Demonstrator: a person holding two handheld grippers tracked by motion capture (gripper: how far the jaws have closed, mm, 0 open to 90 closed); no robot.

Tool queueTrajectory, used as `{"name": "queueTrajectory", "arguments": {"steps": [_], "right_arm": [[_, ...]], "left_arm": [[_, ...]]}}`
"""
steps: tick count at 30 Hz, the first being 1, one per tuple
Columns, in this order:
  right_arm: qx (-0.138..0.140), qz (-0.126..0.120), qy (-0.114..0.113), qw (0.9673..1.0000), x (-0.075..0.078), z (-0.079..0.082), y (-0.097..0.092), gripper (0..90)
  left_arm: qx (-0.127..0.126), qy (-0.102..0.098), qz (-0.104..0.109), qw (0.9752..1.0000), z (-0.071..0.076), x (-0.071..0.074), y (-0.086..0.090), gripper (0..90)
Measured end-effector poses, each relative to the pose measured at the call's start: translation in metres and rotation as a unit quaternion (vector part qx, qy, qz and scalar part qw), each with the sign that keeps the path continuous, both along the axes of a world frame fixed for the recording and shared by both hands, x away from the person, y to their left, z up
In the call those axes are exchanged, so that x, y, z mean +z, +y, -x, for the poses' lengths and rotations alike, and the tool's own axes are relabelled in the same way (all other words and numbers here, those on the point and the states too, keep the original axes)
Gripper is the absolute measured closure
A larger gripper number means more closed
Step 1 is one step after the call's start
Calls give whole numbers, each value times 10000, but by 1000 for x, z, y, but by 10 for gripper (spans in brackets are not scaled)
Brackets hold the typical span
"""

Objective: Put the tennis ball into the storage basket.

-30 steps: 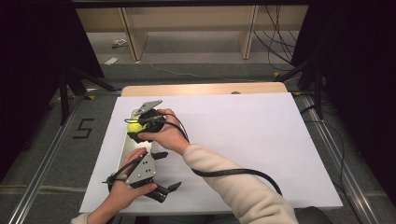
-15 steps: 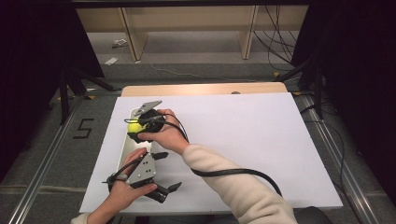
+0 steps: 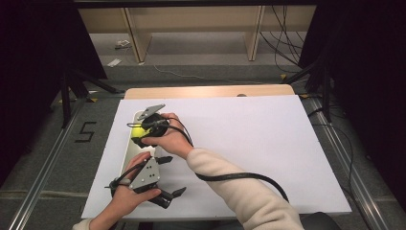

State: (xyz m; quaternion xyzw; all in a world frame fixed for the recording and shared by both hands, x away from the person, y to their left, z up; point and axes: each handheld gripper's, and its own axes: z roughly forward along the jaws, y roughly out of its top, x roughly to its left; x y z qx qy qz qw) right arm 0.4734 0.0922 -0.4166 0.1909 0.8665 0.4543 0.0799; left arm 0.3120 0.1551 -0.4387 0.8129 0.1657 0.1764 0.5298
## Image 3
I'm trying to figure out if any light wooden shelf unit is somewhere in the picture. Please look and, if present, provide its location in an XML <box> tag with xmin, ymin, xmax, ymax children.
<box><xmin>78</xmin><ymin>5</ymin><xmax>318</xmax><ymax>63</ymax></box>

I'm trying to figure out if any white floor cable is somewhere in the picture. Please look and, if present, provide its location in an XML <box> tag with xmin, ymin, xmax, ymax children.
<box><xmin>152</xmin><ymin>64</ymin><xmax>266</xmax><ymax>86</ymax></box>

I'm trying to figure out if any yellow tennis ball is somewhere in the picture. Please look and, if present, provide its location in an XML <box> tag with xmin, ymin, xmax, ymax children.
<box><xmin>130</xmin><ymin>125</ymin><xmax>151</xmax><ymax>139</ymax></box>

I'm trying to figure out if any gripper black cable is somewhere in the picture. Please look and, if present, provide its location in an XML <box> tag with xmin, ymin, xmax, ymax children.
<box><xmin>159</xmin><ymin>117</ymin><xmax>291</xmax><ymax>204</ymax></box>
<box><xmin>104</xmin><ymin>161</ymin><xmax>147</xmax><ymax>197</ymax></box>

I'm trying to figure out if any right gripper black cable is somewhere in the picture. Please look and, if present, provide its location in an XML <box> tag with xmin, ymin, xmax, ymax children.
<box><xmin>159</xmin><ymin>117</ymin><xmax>291</xmax><ymax>204</ymax></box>

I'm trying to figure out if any black metal frame bar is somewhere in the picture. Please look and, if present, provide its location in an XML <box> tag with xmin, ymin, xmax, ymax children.
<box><xmin>72</xmin><ymin>0</ymin><xmax>321</xmax><ymax>9</ymax></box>

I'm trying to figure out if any white paper scrap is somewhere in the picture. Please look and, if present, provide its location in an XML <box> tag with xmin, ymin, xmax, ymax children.
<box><xmin>106</xmin><ymin>57</ymin><xmax>124</xmax><ymax>68</ymax></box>

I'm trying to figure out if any thin black floor cable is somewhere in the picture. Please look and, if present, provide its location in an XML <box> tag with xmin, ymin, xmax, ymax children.
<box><xmin>310</xmin><ymin>106</ymin><xmax>372</xmax><ymax>230</ymax></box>

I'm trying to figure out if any white plastic bin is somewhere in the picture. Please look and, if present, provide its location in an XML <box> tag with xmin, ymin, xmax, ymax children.
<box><xmin>120</xmin><ymin>109</ymin><xmax>165</xmax><ymax>180</ymax></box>

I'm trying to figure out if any white table cover sheet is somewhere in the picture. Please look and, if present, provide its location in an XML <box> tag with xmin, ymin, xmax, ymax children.
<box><xmin>80</xmin><ymin>94</ymin><xmax>352</xmax><ymax>221</ymax></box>

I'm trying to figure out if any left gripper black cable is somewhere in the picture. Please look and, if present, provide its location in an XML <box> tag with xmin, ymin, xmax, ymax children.
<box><xmin>104</xmin><ymin>161</ymin><xmax>147</xmax><ymax>197</ymax></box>

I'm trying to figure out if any black tripod stand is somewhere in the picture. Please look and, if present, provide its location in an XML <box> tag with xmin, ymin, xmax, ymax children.
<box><xmin>58</xmin><ymin>68</ymin><xmax>126</xmax><ymax>129</ymax></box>
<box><xmin>281</xmin><ymin>57</ymin><xmax>333</xmax><ymax>124</ymax></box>

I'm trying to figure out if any dark curtain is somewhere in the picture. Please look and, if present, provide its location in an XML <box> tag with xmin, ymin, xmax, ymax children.
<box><xmin>0</xmin><ymin>0</ymin><xmax>108</xmax><ymax>188</ymax></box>
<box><xmin>298</xmin><ymin>0</ymin><xmax>406</xmax><ymax>203</ymax></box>

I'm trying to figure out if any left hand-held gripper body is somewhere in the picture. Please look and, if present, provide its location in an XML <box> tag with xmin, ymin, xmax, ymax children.
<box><xmin>127</xmin><ymin>156</ymin><xmax>163</xmax><ymax>196</ymax></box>

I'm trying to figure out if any person's left hand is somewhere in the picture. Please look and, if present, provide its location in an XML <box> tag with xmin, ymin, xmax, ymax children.
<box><xmin>101</xmin><ymin>151</ymin><xmax>163</xmax><ymax>222</ymax></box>

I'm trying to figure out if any metal floor rail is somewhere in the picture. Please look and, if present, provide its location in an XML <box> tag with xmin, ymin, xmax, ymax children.
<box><xmin>300</xmin><ymin>94</ymin><xmax>392</xmax><ymax>230</ymax></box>
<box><xmin>7</xmin><ymin>90</ymin><xmax>126</xmax><ymax>230</ymax></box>

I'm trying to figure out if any person's right hand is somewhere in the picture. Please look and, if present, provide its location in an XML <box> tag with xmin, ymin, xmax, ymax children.
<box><xmin>141</xmin><ymin>112</ymin><xmax>195</xmax><ymax>160</ymax></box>

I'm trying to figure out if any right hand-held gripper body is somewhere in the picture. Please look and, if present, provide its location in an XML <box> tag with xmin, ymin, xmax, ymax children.
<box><xmin>137</xmin><ymin>103</ymin><xmax>170</xmax><ymax>139</ymax></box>

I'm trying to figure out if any grey plastic packet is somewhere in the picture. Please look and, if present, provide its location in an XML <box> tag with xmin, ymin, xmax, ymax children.
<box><xmin>114</xmin><ymin>38</ymin><xmax>133</xmax><ymax>51</ymax></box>

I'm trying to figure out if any hanging black cables bundle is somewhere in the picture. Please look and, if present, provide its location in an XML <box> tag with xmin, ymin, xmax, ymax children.
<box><xmin>259</xmin><ymin>5</ymin><xmax>308</xmax><ymax>75</ymax></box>

